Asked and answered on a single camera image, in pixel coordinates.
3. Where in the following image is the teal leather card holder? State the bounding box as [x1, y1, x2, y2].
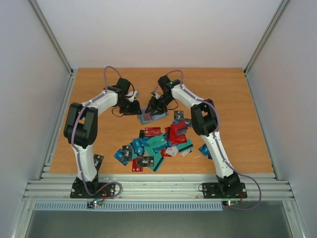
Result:
[137, 108, 168, 124]

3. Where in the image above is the right small circuit board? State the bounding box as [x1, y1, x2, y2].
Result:
[222, 200, 240, 207]

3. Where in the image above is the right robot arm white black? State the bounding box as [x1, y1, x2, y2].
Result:
[146, 75, 244, 197]

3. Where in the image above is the red card with magnetic stripe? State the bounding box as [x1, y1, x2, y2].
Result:
[166, 121, 188, 144]

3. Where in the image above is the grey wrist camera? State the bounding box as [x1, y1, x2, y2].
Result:
[126, 91, 139, 102]
[151, 91, 159, 98]

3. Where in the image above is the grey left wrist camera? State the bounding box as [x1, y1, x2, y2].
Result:
[126, 91, 139, 102]

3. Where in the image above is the teal card with black stripe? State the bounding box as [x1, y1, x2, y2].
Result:
[153, 157, 164, 172]

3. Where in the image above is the red VIP card in pile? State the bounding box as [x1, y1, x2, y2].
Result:
[144, 127, 161, 137]

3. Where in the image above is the lone black VIP card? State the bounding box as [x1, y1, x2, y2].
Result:
[94, 154, 104, 172]

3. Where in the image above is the black card on red card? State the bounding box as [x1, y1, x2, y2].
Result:
[136, 156, 155, 167]

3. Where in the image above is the blue card far right upper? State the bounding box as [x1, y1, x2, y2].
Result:
[199, 144, 209, 157]

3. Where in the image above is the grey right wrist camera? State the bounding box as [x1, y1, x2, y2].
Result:
[151, 91, 159, 98]

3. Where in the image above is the small circuit board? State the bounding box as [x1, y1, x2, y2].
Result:
[222, 200, 240, 207]
[86, 200, 103, 209]

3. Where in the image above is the blue card left pile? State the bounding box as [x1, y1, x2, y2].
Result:
[132, 138, 145, 155]

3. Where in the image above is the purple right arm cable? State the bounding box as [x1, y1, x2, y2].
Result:
[153, 70, 262, 211]

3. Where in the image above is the teal VIP card centre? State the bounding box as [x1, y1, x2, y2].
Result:
[148, 135, 168, 151]

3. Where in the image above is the black card near right arm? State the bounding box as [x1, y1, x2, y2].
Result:
[182, 119, 192, 127]

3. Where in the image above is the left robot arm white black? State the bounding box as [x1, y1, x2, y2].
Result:
[63, 77, 141, 198]

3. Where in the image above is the grey slotted cable duct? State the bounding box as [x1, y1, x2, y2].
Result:
[33, 201, 223, 212]

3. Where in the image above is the black card left pile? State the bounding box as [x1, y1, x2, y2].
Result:
[122, 145, 133, 162]

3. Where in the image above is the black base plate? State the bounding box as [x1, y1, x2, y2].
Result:
[201, 182, 248, 199]
[70, 180, 119, 199]

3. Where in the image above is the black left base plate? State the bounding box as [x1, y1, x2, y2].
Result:
[70, 180, 119, 199]

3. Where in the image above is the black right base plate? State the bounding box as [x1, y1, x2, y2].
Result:
[201, 182, 248, 199]

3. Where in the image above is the aluminium frame rail front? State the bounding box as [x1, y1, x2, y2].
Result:
[23, 173, 295, 201]

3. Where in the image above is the left small circuit board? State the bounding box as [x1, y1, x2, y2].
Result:
[86, 200, 103, 209]

